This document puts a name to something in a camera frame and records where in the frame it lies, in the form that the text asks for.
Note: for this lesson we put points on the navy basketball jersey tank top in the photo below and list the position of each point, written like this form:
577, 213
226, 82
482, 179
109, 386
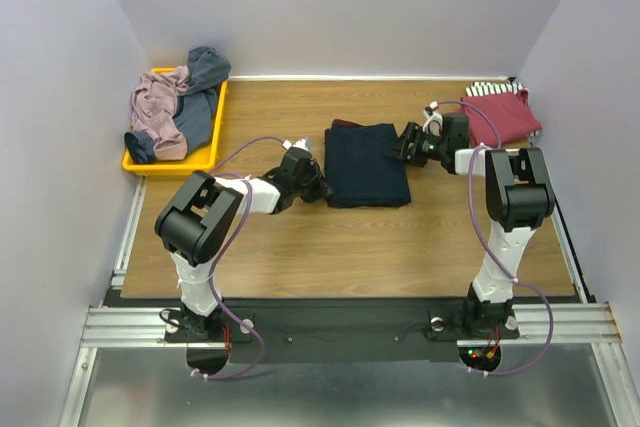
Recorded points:
356, 169

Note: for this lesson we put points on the right silver knob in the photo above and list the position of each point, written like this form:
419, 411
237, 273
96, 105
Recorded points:
437, 324

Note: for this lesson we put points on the pink tank top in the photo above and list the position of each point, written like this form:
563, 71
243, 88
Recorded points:
155, 103

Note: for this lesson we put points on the aluminium frame rail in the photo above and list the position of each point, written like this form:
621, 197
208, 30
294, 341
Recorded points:
558, 373

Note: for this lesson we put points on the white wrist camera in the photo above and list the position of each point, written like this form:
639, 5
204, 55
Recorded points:
433, 119
303, 143

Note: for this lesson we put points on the folded red tank top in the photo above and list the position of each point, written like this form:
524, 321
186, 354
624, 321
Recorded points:
510, 117

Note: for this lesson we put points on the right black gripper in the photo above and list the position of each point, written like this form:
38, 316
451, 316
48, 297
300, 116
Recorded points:
415, 145

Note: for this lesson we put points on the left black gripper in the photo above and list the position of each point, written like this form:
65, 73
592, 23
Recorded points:
322, 191

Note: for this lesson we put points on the yellow plastic tray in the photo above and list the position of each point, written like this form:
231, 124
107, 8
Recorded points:
202, 158

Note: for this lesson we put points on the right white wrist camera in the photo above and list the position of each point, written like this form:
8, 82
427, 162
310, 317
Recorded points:
433, 119

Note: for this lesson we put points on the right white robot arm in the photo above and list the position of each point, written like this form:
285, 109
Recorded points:
518, 198

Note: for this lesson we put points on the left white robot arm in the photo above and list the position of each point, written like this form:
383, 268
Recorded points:
203, 217

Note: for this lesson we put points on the folded striped tank top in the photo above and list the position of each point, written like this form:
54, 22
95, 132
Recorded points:
492, 89

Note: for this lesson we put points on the grey-blue tank top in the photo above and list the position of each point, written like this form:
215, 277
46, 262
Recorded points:
197, 106

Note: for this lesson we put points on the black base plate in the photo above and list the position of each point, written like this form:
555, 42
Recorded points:
325, 330

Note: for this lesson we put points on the left white knob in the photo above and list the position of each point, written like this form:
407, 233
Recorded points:
246, 326

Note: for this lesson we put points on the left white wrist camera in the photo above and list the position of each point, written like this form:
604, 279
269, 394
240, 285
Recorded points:
303, 143

